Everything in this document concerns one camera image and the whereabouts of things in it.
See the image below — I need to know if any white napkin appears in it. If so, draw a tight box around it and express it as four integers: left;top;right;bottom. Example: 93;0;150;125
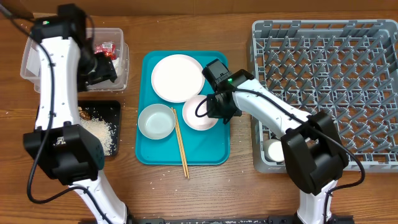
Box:
112;57;121;77

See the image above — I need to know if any red snack wrapper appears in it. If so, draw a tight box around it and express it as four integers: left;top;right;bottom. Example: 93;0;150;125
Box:
95;42;117;60

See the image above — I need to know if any pink bowl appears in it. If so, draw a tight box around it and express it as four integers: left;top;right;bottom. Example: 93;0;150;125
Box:
182;95;220;131

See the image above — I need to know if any brown food scrap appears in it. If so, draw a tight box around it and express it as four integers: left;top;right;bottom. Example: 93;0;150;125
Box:
78;106;91;121

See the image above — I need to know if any grey-green small bowl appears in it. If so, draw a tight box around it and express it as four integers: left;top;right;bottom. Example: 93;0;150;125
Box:
137;104;176;140

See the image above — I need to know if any pile of rice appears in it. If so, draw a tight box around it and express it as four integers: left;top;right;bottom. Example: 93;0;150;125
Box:
54;116;118;156

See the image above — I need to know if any white cup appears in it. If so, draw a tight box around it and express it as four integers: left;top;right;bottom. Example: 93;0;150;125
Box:
263;139;284;162

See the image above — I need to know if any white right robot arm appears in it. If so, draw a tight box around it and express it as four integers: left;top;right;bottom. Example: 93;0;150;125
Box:
202;59;365;223

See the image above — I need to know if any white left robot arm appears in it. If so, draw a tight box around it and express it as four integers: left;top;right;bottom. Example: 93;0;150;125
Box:
23;4;134;223

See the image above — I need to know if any black food waste tray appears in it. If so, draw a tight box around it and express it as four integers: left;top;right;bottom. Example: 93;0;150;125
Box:
34;100;122;157

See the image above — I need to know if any clear plastic waste bin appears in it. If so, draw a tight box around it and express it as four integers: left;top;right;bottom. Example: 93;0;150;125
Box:
21;28;129;93

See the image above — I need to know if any grey dishwasher rack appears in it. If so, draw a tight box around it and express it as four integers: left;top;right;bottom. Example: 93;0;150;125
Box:
248;19;397;173

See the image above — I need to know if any wooden chopstick left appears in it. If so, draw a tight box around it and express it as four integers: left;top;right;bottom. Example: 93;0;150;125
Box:
171;107;188;178

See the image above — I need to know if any wooden chopstick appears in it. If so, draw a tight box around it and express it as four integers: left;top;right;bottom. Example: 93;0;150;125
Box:
171;107;188;178
178;122;190;179

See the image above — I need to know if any large white plate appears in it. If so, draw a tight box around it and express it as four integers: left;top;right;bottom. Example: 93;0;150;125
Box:
151;54;205;103

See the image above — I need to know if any wooden chopstick right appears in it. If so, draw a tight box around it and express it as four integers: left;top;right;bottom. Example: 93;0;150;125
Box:
178;122;190;179

